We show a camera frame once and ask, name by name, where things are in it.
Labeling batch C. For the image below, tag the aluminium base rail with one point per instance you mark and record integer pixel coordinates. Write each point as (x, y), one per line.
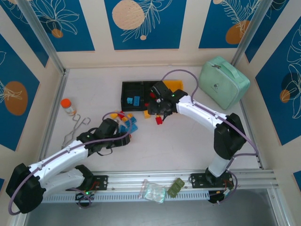
(141, 175)

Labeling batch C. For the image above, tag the aluminium frame post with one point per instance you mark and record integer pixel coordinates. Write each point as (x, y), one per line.
(250, 31)
(43, 35)

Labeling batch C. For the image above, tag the mint green zip bag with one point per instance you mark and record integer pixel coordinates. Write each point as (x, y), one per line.
(218, 80)

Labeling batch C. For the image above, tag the aluminium side rail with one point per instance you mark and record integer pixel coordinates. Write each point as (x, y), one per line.
(245, 115)
(59, 94)

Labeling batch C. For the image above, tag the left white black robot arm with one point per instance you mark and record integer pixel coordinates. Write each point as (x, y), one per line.
(61, 156)

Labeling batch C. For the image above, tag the metal forceps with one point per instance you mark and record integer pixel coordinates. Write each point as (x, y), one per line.
(78, 124)

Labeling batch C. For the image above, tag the clear plastic zip bag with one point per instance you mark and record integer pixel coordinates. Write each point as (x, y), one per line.
(154, 191)

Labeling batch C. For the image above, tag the base wiring bundle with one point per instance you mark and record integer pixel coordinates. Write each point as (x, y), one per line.
(221, 194)
(83, 196)

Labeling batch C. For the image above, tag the yellow plastic container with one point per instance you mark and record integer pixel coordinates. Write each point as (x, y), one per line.
(175, 84)

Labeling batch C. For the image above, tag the blue floral wall poster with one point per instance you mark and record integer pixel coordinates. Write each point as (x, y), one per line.
(14, 70)
(2, 186)
(297, 179)
(164, 35)
(211, 28)
(275, 28)
(282, 117)
(23, 40)
(77, 35)

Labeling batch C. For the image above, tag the yellow lego brick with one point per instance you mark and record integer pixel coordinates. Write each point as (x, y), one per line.
(113, 115)
(147, 114)
(130, 115)

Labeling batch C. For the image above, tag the olive green plastic piece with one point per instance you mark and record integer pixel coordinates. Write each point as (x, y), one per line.
(175, 187)

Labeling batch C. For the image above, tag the orange capped small bottle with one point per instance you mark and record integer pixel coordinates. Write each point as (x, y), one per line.
(68, 106)

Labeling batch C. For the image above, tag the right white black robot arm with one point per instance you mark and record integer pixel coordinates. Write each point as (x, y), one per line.
(200, 110)

